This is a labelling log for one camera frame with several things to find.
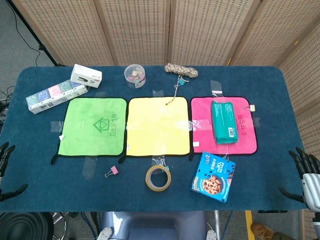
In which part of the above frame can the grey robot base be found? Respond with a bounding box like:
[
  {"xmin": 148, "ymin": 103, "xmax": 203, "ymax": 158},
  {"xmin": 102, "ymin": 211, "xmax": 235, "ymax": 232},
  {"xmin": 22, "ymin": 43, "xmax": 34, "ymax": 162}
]
[{"xmin": 96, "ymin": 211, "xmax": 218, "ymax": 240}]

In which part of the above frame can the pink binder clip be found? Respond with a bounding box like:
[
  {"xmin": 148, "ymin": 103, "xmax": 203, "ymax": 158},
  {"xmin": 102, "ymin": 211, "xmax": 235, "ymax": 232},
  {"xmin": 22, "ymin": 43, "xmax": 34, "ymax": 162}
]
[{"xmin": 104, "ymin": 165, "xmax": 119, "ymax": 179}]

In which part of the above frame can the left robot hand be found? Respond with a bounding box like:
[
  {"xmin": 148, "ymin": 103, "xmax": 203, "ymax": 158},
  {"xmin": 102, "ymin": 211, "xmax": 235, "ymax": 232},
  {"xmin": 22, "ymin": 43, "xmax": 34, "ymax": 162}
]
[{"xmin": 0, "ymin": 141, "xmax": 29, "ymax": 202}]

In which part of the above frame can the black tripod stand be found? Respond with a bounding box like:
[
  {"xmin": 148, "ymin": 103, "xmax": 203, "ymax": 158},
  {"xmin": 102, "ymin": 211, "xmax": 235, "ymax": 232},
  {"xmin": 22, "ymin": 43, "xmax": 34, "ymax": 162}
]
[{"xmin": 6, "ymin": 0, "xmax": 66, "ymax": 67}]

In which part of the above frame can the yellow tape roll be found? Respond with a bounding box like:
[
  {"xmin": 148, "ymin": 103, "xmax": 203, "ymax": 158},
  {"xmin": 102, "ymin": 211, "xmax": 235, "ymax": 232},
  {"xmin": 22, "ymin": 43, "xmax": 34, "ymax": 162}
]
[{"xmin": 145, "ymin": 165, "xmax": 172, "ymax": 193}]

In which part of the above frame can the small clear binder clip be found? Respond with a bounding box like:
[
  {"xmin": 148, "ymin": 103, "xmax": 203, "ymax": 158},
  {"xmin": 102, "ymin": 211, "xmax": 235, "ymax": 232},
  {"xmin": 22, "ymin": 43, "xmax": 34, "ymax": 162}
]
[{"xmin": 156, "ymin": 156, "xmax": 171, "ymax": 173}]

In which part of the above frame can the black round bin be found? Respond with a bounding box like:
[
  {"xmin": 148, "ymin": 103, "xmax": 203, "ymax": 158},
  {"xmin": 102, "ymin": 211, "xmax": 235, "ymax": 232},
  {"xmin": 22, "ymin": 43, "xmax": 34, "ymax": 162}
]
[{"xmin": 0, "ymin": 211, "xmax": 55, "ymax": 240}]

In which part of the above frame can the wicker folding screen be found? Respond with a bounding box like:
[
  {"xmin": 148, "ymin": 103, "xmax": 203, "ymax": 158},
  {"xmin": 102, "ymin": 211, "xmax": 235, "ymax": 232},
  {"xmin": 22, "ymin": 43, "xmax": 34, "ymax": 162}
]
[{"xmin": 11, "ymin": 0, "xmax": 320, "ymax": 240}]

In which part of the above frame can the multicolour tissue pack box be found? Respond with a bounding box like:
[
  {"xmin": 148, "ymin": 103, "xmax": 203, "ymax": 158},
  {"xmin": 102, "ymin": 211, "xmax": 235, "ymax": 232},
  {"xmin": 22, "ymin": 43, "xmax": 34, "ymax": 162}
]
[{"xmin": 25, "ymin": 79, "xmax": 89, "ymax": 115}]

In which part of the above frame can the white stapler box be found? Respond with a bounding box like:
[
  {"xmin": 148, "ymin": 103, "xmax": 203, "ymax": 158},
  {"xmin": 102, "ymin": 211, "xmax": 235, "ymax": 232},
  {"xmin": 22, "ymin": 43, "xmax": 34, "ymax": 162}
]
[{"xmin": 70, "ymin": 63, "xmax": 103, "ymax": 89}]

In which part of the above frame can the yellow cloth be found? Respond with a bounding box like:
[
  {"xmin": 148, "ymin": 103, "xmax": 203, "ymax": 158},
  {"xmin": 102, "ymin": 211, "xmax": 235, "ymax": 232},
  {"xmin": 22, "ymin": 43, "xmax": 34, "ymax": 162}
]
[{"xmin": 118, "ymin": 96, "xmax": 191, "ymax": 165}]

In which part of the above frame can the green cloth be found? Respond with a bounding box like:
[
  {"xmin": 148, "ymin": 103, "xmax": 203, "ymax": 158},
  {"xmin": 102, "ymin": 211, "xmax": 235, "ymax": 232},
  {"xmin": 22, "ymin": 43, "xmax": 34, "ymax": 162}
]
[{"xmin": 50, "ymin": 97, "xmax": 128, "ymax": 165}]

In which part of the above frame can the teal wipes packet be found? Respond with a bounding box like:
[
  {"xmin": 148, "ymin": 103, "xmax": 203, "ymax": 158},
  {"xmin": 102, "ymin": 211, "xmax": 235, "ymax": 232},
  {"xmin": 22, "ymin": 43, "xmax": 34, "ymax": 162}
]
[{"xmin": 211, "ymin": 100, "xmax": 239, "ymax": 145}]

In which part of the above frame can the clear jar of clips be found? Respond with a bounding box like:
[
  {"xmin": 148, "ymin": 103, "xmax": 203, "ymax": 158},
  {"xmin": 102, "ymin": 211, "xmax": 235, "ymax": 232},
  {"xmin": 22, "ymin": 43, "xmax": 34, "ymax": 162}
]
[{"xmin": 123, "ymin": 64, "xmax": 147, "ymax": 89}]

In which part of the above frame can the blue cookie box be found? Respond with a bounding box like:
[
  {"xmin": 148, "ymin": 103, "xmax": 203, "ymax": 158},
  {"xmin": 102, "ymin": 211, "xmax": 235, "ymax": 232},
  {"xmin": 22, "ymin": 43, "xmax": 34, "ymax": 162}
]
[{"xmin": 190, "ymin": 151, "xmax": 237, "ymax": 203}]

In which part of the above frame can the pink cloth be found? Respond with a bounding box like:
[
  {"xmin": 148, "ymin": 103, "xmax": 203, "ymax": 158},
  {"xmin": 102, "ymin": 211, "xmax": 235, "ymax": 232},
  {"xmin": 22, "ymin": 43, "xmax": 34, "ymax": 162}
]
[{"xmin": 188, "ymin": 96, "xmax": 258, "ymax": 161}]

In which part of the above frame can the brown shoe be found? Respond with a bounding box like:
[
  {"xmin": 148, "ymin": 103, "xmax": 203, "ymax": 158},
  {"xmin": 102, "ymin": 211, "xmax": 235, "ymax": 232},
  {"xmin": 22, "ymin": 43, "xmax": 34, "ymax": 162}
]
[{"xmin": 250, "ymin": 222, "xmax": 275, "ymax": 240}]

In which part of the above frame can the braided rope bundle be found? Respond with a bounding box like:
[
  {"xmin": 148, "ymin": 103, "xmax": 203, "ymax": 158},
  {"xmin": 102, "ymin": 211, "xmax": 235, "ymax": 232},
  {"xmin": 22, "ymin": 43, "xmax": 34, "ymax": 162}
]
[{"xmin": 164, "ymin": 62, "xmax": 199, "ymax": 79}]

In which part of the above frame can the blue table cover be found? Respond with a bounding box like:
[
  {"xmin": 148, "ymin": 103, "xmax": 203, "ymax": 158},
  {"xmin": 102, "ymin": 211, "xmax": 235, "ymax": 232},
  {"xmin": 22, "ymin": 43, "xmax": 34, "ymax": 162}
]
[{"xmin": 0, "ymin": 65, "xmax": 313, "ymax": 213}]

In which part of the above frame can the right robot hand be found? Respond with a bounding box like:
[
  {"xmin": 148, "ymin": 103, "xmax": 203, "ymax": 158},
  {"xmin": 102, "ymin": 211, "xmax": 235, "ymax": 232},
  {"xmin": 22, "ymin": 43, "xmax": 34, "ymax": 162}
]
[{"xmin": 278, "ymin": 146, "xmax": 320, "ymax": 211}]

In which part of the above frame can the chrome stool frame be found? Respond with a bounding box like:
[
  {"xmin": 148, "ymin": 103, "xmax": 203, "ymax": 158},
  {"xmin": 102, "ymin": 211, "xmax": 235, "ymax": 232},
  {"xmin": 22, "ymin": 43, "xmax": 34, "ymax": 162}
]
[{"xmin": 51, "ymin": 211, "xmax": 68, "ymax": 240}]

